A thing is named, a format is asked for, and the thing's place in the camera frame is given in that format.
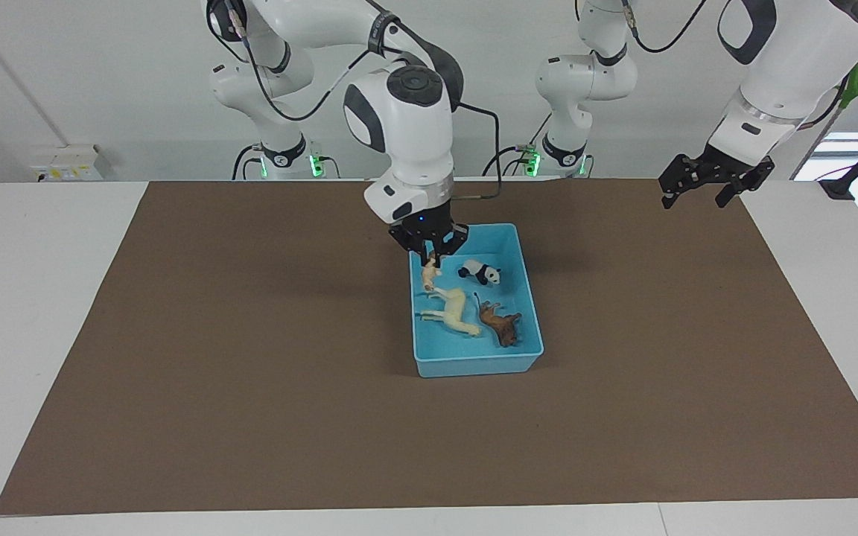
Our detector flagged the tan spotted animal toy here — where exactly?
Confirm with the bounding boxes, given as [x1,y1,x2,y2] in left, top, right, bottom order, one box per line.
[420,253,445,296]

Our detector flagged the black and white panda toy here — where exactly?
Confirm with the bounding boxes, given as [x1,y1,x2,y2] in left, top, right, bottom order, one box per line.
[457,258,503,287]

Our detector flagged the cream llama toy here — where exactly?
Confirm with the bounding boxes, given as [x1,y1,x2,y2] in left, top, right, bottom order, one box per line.
[418,287,483,338]

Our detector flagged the brown lion toy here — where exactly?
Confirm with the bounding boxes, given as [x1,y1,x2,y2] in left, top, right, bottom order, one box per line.
[472,292,524,348]

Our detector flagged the light blue storage box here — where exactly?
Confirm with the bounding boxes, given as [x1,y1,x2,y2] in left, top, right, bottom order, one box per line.
[407,223,545,379]

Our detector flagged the green tipped pole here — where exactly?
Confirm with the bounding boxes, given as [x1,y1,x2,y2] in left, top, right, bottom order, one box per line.
[790,62,858,180]

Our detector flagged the brown table mat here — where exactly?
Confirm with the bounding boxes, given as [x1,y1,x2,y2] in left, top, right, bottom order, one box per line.
[0,177,858,516]

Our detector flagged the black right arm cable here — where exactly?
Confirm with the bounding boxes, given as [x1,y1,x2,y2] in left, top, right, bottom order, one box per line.
[206,0,504,202]

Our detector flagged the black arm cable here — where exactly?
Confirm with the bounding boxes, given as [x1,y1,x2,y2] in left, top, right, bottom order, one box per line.
[621,0,851,131]
[206,0,504,202]

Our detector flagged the black left base cable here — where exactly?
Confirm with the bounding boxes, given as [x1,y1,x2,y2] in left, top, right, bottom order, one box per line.
[481,112,553,178]

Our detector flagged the black base cable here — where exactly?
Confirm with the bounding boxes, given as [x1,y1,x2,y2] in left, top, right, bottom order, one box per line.
[234,144,262,181]
[481,112,553,178]

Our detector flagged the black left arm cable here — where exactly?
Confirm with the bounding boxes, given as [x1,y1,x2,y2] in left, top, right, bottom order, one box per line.
[621,0,851,131]

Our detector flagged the black right base cable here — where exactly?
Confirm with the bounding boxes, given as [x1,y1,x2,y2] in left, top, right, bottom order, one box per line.
[234,144,262,181]

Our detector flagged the white wall socket box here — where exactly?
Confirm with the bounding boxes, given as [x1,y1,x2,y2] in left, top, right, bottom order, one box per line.
[31,144,113,182]

